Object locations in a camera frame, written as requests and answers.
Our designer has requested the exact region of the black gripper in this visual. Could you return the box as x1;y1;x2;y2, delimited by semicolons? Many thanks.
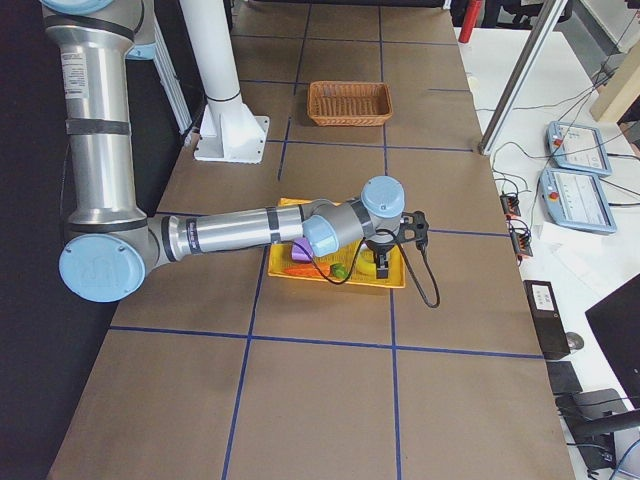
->
365;233;395;279

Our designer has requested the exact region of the yellow tape roll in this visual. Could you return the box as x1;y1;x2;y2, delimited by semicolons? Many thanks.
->
356;248;377;278

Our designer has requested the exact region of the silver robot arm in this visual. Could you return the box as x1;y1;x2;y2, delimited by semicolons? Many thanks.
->
42;1;408;302

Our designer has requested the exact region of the yellow plastic basket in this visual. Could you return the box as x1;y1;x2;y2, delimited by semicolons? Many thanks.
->
266;194;405;288

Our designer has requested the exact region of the brown wicker basket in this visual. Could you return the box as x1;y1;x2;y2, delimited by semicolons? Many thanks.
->
307;81;393;127

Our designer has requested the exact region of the orange toy carrot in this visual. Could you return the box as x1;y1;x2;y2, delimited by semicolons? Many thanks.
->
283;263;349;280

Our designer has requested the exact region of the purple foam block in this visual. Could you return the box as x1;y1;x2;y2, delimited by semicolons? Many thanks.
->
291;238;314;263

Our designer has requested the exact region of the orange power strip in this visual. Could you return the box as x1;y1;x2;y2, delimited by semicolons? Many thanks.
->
509;226;533;260
500;192;521;218

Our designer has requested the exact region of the black rectangular box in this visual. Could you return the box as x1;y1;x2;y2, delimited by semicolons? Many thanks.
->
523;280;570;360

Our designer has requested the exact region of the white mounting column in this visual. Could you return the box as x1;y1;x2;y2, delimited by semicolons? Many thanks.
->
180;0;270;164

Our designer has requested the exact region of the lower teach pendant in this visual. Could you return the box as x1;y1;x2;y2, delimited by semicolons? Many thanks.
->
539;168;617;235

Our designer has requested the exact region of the teach pendant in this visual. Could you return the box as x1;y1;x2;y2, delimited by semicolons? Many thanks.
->
547;121;612;177
539;168;617;235

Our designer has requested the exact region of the upper teach pendant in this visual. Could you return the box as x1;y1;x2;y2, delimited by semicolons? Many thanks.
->
547;121;612;177

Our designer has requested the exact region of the black monitor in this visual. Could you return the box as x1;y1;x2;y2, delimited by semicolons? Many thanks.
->
586;284;639;406

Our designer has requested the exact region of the red cylinder bottle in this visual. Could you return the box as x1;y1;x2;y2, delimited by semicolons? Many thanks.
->
458;0;484;44

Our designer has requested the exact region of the camera black cable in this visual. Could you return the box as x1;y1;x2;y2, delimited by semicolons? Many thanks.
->
319;225;442;308

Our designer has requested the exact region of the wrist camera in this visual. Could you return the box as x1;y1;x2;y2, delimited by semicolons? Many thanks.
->
398;210;429;249

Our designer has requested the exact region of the aluminium frame post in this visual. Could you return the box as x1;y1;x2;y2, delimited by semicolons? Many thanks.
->
478;0;568;155

